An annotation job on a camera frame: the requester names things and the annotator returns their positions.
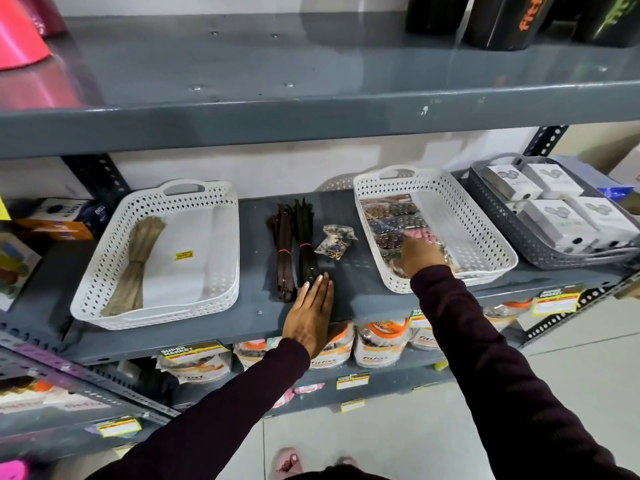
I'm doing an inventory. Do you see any person's right forearm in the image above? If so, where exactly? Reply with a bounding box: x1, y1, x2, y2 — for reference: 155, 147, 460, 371
410, 265, 640, 480

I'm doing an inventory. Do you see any dark green stick bundle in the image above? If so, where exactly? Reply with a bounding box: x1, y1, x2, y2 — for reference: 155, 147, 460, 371
292, 197, 322, 288

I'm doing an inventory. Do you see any row of orange-lidded jars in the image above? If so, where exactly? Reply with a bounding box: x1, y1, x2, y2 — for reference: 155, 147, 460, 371
156, 300, 534, 385

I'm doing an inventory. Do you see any white printed carton box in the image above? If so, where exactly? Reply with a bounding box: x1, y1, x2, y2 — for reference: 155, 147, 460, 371
520, 200, 599, 253
521, 163, 584, 199
484, 165, 543, 202
570, 196, 640, 249

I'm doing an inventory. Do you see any plain black bottle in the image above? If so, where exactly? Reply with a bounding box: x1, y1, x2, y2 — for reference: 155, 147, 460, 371
405, 0, 472, 36

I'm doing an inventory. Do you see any colourful toy box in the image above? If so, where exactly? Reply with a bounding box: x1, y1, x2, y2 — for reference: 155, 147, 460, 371
0, 232, 43, 312

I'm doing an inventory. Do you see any white perforated plastic basket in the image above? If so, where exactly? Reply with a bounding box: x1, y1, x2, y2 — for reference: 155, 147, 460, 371
353, 165, 519, 294

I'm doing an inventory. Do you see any brown stick bundle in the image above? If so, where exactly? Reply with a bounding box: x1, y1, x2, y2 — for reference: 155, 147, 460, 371
267, 204, 297, 303

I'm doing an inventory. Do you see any person's pink slipper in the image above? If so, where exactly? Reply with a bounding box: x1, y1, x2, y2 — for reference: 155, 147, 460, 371
274, 447, 307, 478

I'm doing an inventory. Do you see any grey perforated plastic basket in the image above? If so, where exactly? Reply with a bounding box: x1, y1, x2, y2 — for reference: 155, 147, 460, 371
467, 153, 640, 270

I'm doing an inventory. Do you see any dark pink plastic container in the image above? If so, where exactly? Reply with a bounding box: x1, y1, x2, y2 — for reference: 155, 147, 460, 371
15, 0, 68, 38

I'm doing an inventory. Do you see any orange and black box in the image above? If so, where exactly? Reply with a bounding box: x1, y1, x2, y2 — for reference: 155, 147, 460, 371
12, 197, 109, 241

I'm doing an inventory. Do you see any person's right hand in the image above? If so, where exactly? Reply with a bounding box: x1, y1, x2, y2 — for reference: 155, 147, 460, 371
393, 238, 447, 279

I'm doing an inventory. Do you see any person's left hand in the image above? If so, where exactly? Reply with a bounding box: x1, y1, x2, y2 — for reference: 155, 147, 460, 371
282, 273, 335, 359

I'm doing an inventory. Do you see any tan stick bundle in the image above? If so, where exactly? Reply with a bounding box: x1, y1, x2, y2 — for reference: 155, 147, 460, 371
100, 216, 167, 318

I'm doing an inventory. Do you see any black bottle orange print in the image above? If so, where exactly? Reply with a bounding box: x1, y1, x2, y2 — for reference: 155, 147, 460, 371
462, 0, 559, 51

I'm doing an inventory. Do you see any grey metal shelving rack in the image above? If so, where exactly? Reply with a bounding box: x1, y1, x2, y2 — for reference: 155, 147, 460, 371
0, 14, 640, 420

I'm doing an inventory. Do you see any black bottle green print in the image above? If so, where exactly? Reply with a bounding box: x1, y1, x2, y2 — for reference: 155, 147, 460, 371
572, 0, 640, 48

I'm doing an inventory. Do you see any grey side shelving rack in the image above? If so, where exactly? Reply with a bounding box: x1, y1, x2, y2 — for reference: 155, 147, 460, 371
0, 330, 181, 463

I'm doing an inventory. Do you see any blue packet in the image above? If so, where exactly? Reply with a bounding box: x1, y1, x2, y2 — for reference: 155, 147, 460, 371
597, 185, 636, 201

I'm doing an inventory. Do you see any person's left forearm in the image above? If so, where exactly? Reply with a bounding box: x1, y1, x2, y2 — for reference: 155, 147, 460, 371
85, 338, 313, 480

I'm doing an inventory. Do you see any small clear bead packet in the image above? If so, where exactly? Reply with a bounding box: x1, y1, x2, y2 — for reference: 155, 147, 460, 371
314, 224, 358, 261

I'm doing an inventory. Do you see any white perforated basket with sticker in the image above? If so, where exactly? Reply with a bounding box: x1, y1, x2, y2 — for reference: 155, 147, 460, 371
70, 180, 241, 331

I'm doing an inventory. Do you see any pile of bead packets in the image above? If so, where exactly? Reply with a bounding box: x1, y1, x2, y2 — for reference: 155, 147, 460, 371
360, 194, 462, 276

